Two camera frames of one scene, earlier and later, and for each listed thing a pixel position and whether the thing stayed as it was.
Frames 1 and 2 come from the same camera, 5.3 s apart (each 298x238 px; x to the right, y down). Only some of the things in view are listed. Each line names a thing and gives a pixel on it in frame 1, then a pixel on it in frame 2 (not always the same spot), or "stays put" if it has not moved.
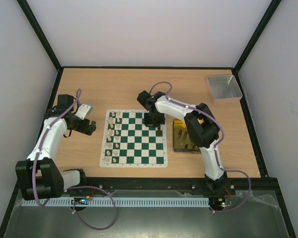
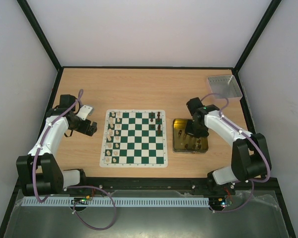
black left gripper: x=83 y=129 stays put
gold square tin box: x=182 y=142 stays put
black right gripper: x=154 y=122 -> x=192 y=129
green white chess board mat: x=127 y=142 stays put
